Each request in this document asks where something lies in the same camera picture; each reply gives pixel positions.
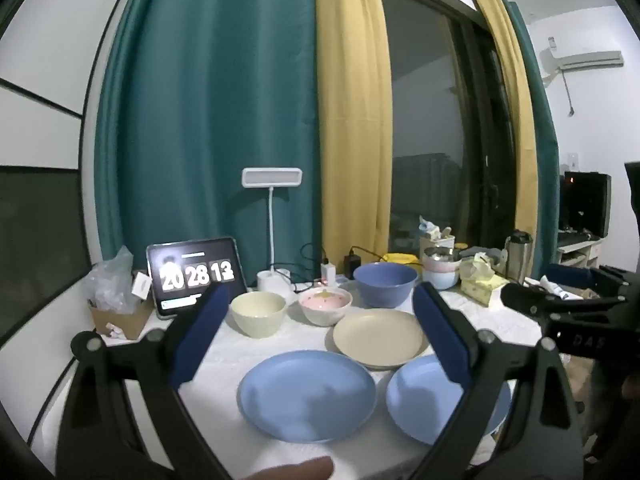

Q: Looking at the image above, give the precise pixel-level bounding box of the steel thermos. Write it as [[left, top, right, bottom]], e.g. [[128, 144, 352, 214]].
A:
[[505, 230, 534, 283]]

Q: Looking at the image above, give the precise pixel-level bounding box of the beige plate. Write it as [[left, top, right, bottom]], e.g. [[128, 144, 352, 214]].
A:
[[332, 308, 431, 371]]

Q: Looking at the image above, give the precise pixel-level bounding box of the tablet with clock display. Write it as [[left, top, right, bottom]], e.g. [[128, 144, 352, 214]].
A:
[[146, 236, 248, 320]]

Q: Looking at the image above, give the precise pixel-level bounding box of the steel-lined pink bowl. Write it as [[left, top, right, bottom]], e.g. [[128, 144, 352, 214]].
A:
[[422, 247, 462, 273]]

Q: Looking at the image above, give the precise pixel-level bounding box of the black charger cable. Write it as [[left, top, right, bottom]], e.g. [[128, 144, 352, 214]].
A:
[[347, 246, 390, 261]]

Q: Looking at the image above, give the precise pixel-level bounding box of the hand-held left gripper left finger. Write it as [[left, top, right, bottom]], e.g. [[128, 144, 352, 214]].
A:
[[57, 284, 236, 480]]

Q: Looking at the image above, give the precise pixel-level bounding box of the white desk lamp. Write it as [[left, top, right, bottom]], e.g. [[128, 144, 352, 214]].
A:
[[242, 167, 303, 306]]

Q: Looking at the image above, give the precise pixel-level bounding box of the yellow tissue box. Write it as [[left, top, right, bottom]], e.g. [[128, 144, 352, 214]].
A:
[[460, 277, 506, 307]]

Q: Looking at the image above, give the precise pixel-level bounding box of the black monitor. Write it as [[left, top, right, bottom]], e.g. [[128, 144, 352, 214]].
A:
[[564, 171, 612, 239]]

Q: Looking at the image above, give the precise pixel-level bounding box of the white quilted tablecloth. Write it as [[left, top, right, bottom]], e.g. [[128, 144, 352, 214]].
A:
[[27, 280, 571, 480]]

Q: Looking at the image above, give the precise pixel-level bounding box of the clear plastic bag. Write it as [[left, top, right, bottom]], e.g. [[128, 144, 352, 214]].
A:
[[82, 246, 143, 311]]

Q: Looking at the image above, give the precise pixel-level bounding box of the yellow curtain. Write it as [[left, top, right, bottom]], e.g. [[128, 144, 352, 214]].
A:
[[462, 0, 538, 261], [314, 0, 393, 267]]

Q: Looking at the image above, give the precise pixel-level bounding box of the white TV stand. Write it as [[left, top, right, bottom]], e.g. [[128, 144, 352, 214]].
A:
[[555, 236, 614, 281]]

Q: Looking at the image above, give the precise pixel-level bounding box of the person's left hand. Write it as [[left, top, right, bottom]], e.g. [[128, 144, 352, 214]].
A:
[[245, 456, 335, 480]]

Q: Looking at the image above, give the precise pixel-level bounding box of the white air conditioner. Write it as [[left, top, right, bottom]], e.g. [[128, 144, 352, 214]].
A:
[[540, 50, 625, 74]]

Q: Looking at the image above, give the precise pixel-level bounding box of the black looped cable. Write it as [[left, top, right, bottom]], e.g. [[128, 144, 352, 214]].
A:
[[300, 242, 326, 267]]

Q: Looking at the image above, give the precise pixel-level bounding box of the cream bowl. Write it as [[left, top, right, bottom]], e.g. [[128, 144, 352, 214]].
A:
[[231, 291, 287, 338]]

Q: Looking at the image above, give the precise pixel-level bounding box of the grey cloth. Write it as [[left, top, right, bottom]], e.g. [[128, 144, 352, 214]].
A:
[[462, 247, 506, 261]]

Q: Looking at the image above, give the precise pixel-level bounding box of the person's right forearm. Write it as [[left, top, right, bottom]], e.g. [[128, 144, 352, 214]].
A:
[[585, 360, 640, 441]]

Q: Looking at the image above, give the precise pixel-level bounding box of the teal curtain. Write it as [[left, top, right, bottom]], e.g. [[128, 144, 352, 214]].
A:
[[95, 0, 321, 283], [500, 0, 560, 272]]

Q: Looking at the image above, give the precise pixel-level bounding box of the blue plate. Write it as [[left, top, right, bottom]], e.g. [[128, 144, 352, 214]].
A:
[[237, 350, 377, 443], [386, 354, 512, 446]]

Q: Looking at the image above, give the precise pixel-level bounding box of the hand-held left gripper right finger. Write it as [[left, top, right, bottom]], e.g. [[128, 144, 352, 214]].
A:
[[412, 281, 583, 480]]

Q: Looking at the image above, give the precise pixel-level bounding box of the pink strawberry-print bowl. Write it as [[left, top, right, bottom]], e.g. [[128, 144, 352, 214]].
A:
[[298, 287, 353, 327]]

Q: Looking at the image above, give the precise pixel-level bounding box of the cardboard box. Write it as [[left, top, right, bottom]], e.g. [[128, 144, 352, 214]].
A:
[[89, 300, 153, 341]]

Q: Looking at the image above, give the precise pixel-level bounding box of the glass sliding door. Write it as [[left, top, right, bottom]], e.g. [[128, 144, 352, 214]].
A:
[[375, 0, 517, 261]]

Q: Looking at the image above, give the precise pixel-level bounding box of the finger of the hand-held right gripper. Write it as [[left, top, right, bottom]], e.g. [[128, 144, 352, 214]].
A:
[[501, 282, 626, 318], [545, 264, 621, 287]]

